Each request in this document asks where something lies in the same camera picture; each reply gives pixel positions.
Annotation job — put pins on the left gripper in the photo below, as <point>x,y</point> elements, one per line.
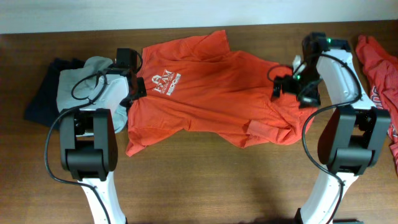
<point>141,90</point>

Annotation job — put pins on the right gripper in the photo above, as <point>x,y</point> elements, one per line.
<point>311,99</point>

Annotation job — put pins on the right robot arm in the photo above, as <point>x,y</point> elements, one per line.
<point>324,77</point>

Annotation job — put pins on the folded grey t-shirt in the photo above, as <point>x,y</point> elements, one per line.
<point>78,86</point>

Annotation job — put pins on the folded navy garment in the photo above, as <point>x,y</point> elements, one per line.
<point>43,107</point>

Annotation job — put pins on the orange printed t-shirt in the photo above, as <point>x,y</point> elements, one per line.
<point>199,84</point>

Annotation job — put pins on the red lettered t-shirt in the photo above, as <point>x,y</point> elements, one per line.
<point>380,68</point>

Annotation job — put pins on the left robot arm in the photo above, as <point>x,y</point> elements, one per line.
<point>89,151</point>

